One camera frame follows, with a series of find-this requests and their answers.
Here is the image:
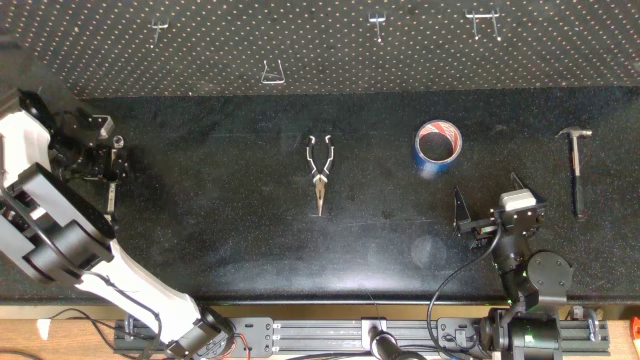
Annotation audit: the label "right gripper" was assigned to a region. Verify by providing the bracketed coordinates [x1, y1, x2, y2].
[452, 171, 547, 249]

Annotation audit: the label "roll of blue tape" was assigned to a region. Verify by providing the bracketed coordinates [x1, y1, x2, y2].
[412, 118, 464, 179]

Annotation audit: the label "black and white pliers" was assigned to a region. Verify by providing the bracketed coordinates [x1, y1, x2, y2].
[305, 134, 335, 218]

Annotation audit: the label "black pegboard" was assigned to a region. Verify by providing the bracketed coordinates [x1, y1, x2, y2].
[0, 0, 640, 99]

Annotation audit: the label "hammer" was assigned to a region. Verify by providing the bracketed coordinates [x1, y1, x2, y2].
[555, 126, 594, 221]

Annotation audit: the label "metal hook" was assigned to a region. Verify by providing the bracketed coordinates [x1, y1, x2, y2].
[259, 59, 287, 85]
[368, 11, 388, 44]
[464, 8, 503, 43]
[150, 18, 171, 47]

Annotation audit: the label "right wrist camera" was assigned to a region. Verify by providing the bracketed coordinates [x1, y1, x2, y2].
[498, 188, 539, 212]

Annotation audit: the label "black cable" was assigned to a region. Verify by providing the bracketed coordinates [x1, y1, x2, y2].
[0, 182, 166, 354]
[426, 223, 504, 359]

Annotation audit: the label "mounting rail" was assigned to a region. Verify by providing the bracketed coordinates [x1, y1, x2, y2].
[113, 313, 612, 360]

